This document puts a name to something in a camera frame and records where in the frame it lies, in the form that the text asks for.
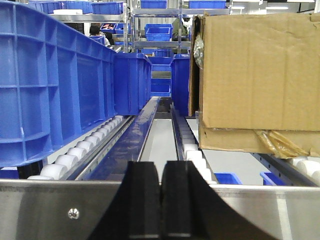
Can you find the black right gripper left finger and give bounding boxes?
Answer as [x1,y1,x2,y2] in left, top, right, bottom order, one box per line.
[88,161,161,240]

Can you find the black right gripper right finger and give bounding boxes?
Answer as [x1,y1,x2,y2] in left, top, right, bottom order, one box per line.
[161,161,273,240]

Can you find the blue bin right side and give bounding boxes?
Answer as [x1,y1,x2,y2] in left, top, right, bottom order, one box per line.
[171,53,190,117]

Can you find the large blue plastic bin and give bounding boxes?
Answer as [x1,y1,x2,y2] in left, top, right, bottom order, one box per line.
[0,1,116,167]

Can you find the white roller track right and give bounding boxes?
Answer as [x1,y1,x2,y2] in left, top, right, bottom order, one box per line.
[178,117,218,185]

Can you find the white roller track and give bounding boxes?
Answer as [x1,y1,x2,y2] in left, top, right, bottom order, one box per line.
[178,117,218,185]
[27,115,125,181]

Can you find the white roller track left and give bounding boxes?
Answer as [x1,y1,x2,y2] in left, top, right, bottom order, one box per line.
[27,115,125,181]

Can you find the brown cardboard box on conveyor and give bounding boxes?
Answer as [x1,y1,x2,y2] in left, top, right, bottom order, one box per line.
[188,13,320,159]

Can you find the metal shelf rack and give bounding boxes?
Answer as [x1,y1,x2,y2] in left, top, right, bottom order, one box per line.
[27,0,233,55]

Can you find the steel conveyor front rail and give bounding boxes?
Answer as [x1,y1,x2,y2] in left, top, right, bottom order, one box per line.
[0,179,320,240]

